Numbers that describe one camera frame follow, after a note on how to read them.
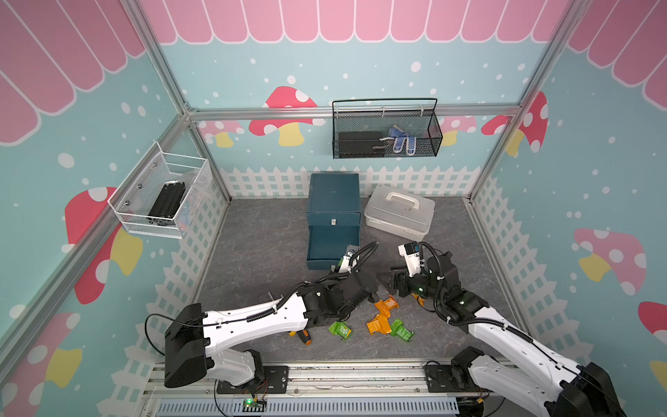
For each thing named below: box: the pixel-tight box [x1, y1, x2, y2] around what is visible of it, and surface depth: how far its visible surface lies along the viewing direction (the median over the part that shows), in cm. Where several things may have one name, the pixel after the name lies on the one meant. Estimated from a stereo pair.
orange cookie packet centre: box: [374, 294, 400, 316], surface depth 89 cm
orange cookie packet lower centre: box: [366, 313, 392, 335], surface depth 85 cm
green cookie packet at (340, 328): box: [328, 321, 353, 339], surface depth 84 cm
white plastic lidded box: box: [363, 184, 436, 243], surface depth 104 cm
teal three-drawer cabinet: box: [305, 172, 362, 271], surface depth 93 cm
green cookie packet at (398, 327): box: [390, 318, 415, 342], surface depth 84 cm
